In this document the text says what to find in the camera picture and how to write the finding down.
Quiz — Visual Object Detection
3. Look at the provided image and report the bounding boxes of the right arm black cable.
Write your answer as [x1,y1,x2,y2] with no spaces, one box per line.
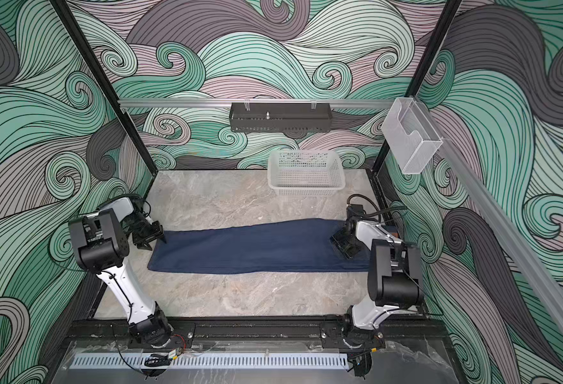
[346,193,405,227]

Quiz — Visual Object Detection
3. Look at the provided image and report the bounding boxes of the white slotted cable duct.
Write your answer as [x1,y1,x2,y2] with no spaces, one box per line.
[68,352,349,370]

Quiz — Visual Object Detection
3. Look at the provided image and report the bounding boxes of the black perforated metal tray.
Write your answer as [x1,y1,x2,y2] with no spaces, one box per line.
[229,102,333,134]

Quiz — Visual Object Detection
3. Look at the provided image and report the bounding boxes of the white perforated plastic basket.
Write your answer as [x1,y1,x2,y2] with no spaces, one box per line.
[267,150,346,197]

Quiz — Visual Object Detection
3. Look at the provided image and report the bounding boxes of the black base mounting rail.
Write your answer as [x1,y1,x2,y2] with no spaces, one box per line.
[62,314,451,351]

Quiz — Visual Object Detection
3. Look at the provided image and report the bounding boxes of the dark blue denim trousers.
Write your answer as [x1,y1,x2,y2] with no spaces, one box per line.
[148,219,370,275]

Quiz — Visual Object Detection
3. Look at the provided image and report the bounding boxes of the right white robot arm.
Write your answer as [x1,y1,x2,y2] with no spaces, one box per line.
[330,219,424,349]

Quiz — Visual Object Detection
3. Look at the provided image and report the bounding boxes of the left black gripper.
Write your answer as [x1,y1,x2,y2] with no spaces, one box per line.
[126,214,167,249]

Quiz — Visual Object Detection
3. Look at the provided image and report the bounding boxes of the clear plastic wall bin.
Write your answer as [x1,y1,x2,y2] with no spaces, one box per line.
[382,98,443,174]

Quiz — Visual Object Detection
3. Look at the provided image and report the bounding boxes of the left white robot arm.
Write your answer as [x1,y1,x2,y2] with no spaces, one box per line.
[68,194,173,348]

